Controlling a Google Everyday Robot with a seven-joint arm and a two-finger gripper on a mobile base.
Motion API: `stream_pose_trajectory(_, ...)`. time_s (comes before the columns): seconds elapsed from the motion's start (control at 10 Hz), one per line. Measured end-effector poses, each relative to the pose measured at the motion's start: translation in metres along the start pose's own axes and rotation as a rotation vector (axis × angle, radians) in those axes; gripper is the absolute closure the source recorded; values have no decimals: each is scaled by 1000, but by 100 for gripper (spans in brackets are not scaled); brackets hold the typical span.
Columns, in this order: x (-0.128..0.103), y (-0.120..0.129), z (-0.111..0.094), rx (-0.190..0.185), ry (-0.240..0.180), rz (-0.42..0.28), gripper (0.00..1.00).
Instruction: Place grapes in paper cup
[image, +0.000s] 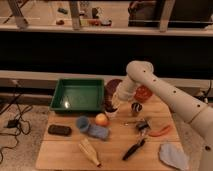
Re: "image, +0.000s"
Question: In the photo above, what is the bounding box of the purple grape bunch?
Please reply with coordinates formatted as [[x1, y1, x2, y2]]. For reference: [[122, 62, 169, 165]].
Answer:
[[105, 102, 117, 113]]

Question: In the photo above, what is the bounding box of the dark red bowl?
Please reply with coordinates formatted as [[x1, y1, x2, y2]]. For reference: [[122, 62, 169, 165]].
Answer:
[[105, 79, 121, 96]]

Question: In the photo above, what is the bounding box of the black rectangular case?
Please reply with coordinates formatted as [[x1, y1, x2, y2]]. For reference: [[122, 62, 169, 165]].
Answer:
[[48, 125, 72, 136]]

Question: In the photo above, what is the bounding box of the small metal cup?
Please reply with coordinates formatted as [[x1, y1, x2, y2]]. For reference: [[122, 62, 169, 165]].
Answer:
[[131, 102, 143, 117]]

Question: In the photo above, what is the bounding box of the white paper cup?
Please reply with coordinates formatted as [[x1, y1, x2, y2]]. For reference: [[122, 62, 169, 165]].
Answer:
[[105, 109, 117, 119]]

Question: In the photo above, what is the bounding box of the grey blue cloth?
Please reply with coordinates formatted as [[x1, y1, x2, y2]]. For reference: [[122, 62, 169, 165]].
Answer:
[[159, 142, 189, 171]]

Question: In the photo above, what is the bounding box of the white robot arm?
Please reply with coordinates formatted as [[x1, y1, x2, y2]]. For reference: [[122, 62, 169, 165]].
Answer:
[[113, 61, 213, 171]]

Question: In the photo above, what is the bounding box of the blue sponge cloth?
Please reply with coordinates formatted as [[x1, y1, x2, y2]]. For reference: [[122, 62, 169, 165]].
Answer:
[[88, 125, 109, 140]]

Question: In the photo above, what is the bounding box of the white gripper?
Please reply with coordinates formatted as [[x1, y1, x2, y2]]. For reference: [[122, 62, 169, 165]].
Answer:
[[112, 77, 137, 106]]

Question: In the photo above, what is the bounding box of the red yellow apple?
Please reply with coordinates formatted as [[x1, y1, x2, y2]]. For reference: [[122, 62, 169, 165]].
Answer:
[[95, 113, 109, 126]]

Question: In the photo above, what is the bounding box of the red orange bowl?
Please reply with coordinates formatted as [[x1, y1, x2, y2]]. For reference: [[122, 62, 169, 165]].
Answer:
[[134, 86, 152, 103]]

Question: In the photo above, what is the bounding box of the black power adapter cable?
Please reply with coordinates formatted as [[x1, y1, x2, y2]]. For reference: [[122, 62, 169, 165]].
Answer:
[[0, 79, 34, 164]]

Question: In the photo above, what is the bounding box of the metal binder clip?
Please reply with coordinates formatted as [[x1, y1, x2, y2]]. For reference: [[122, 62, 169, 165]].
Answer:
[[123, 118, 152, 136]]

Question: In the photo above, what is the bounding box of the green plastic tray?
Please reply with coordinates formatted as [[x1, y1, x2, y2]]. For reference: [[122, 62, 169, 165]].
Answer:
[[50, 78, 104, 113]]

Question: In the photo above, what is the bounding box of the black handled tool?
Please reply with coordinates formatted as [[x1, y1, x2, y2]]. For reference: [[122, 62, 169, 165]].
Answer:
[[122, 139, 146, 161]]

